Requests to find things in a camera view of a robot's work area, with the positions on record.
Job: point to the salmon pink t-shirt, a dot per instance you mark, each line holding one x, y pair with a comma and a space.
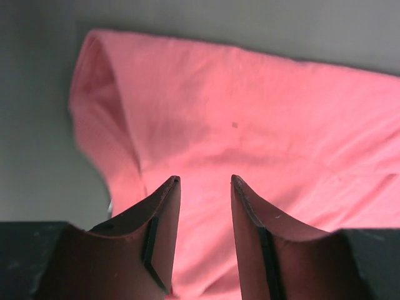
321, 142

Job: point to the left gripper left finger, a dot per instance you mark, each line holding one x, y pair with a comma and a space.
129, 256

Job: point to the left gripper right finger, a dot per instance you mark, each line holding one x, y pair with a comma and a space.
280, 257

